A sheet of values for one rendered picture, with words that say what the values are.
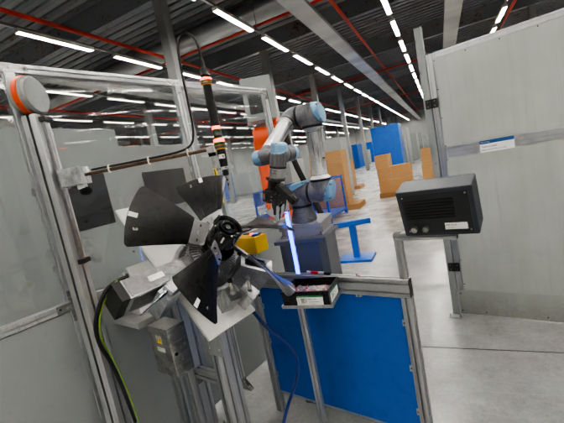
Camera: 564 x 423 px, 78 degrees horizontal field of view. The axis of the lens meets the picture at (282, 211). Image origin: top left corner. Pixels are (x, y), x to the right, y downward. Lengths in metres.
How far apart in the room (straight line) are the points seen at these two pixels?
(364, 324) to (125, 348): 1.19
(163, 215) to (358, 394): 1.28
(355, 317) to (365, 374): 0.29
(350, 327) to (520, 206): 1.58
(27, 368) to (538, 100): 3.07
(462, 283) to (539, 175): 0.94
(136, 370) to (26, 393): 0.47
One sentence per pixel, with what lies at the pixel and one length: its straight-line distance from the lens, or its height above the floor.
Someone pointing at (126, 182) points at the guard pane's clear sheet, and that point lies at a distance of 2.00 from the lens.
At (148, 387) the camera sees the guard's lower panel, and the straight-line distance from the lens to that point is 2.16.
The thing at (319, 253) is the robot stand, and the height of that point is 0.91.
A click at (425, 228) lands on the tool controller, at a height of 1.08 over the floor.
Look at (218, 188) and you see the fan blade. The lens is 1.54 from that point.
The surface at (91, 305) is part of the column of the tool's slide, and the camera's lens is 1.75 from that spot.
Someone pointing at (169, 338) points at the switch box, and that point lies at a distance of 1.61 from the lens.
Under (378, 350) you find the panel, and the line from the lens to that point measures 1.76.
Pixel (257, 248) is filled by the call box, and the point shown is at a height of 1.01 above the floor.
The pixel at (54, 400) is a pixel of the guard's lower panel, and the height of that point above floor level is 0.62.
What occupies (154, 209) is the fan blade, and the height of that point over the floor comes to 1.34.
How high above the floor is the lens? 1.40
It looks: 7 degrees down
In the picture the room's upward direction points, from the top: 11 degrees counter-clockwise
